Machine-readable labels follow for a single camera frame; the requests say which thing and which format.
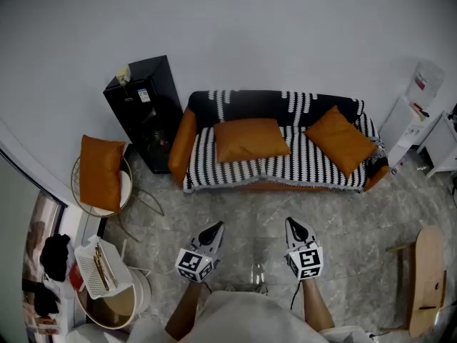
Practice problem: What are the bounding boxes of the white perforated basket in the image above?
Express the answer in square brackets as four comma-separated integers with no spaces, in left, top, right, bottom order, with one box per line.
[74,234,134,300]

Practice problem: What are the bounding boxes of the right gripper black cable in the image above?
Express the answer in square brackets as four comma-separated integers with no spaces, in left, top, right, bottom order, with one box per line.
[289,280,304,312]

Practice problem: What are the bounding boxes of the small yellowish plastic packet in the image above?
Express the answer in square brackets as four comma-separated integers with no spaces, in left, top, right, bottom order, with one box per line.
[114,64,132,87]

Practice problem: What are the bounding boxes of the black clothing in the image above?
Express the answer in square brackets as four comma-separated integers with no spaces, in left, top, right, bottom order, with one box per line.
[39,233,71,282]

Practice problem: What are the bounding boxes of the clear water bottle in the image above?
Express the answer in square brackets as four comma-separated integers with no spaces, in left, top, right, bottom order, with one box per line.
[406,59,446,111]

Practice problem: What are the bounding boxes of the wooden chair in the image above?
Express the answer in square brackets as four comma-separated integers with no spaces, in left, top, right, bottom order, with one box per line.
[386,225,448,338]

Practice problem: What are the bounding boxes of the white cabinet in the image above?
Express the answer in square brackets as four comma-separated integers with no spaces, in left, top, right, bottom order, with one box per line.
[416,111,457,179]

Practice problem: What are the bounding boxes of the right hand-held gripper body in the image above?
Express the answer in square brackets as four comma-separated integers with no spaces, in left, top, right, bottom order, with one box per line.
[285,243,324,281]

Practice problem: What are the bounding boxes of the red booklet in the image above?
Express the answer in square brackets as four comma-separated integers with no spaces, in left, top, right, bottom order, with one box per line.
[67,262,85,292]

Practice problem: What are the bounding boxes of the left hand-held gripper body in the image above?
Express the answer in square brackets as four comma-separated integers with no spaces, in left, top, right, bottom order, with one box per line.
[174,247,221,284]

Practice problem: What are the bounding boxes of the black cabinet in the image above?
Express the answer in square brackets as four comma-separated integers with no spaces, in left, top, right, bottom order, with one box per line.
[102,54,184,175]

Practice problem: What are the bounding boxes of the white round seat cushion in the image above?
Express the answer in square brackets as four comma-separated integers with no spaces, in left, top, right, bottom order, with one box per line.
[91,169,134,217]

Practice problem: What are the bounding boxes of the gold metal utensil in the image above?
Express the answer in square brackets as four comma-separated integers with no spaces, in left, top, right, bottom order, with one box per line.
[93,244,119,292]

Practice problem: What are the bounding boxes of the orange leather sofa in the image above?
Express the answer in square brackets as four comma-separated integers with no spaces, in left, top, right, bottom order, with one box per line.
[167,90,390,194]

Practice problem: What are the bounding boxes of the orange pillow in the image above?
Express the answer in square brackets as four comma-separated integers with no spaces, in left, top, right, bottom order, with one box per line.
[213,118,292,164]
[79,134,126,214]
[303,105,378,181]

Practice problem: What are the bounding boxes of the white shelf unit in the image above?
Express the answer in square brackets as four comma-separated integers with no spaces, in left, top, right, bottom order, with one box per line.
[378,95,429,169]

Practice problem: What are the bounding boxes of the gold wire chair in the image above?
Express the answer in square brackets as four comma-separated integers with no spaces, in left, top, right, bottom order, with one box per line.
[70,154,165,243]

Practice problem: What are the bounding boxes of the person's right forearm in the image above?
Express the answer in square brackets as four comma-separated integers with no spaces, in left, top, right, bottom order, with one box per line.
[301,277,335,332]

